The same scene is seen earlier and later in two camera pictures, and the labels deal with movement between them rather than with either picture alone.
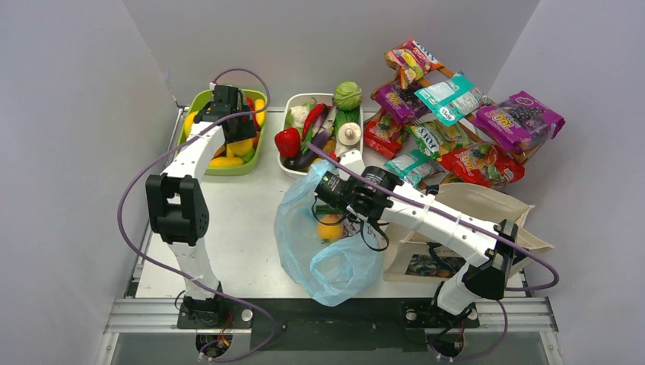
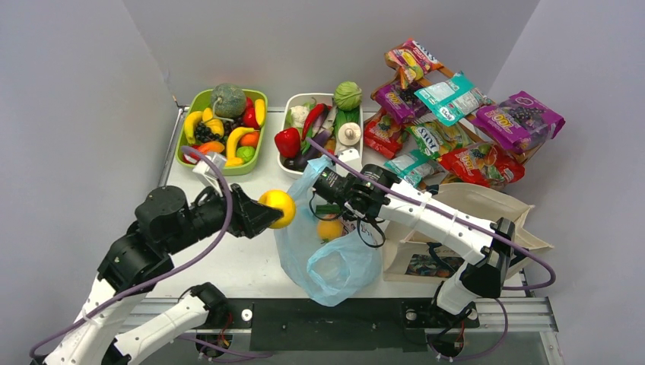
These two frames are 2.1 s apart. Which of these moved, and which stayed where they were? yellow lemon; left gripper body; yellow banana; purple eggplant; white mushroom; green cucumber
Moved: yellow lemon; left gripper body
Stayed: yellow banana; purple eggplant; green cucumber; white mushroom
